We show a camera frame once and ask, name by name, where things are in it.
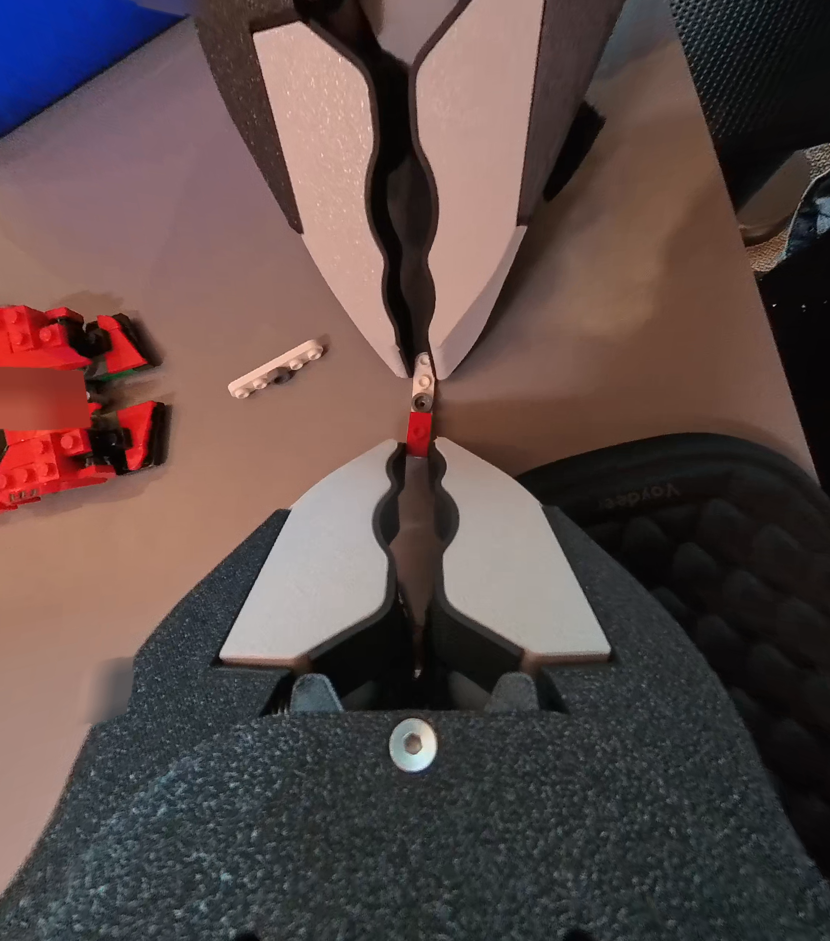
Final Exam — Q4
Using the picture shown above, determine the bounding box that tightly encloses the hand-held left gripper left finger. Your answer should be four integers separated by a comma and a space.
218, 437, 397, 669

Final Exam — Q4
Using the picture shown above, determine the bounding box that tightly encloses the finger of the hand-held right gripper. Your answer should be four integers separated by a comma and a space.
252, 16, 417, 381
409, 0, 546, 381

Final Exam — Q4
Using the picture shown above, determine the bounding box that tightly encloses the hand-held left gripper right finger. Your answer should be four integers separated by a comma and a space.
431, 436, 614, 669

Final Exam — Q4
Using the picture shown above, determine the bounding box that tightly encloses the red and white brick assembly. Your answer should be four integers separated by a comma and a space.
406, 351, 438, 458

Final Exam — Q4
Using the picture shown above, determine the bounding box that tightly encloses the white toy brick plate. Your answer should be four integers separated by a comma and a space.
227, 336, 329, 400

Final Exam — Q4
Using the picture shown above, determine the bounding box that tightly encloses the black seat cushion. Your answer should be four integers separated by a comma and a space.
516, 432, 830, 941

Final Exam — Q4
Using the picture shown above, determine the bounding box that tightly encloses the blue plastic bin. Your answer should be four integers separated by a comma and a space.
0, 0, 189, 153

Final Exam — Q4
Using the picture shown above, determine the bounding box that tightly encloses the black mesh office chair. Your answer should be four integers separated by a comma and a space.
668, 0, 830, 247

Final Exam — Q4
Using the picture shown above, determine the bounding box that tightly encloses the red toy brick car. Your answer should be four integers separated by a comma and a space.
0, 305, 169, 526

